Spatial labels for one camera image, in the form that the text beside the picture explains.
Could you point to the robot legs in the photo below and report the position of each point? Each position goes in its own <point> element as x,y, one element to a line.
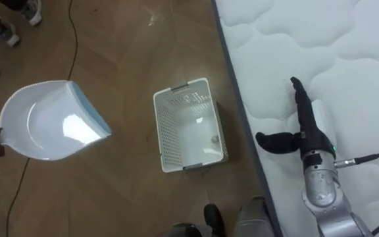
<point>252,220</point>

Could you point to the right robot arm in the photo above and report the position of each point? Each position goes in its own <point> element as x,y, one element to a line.
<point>324,191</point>

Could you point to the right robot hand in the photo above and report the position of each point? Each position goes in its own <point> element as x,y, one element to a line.
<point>309,131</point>

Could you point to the white perforated plastic basket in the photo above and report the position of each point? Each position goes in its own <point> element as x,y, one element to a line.
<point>189,131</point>

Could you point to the grey bed with white mattress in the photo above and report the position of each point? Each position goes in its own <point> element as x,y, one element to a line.
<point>341,49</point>

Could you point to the white dustpan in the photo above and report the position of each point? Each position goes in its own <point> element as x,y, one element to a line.
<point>51,121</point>

